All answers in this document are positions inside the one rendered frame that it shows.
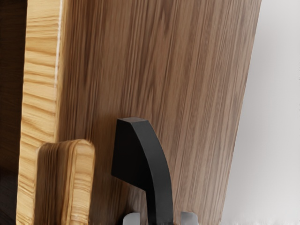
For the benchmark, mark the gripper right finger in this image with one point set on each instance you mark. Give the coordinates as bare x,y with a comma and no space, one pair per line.
188,219

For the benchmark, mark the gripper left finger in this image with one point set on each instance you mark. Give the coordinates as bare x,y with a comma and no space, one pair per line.
131,219

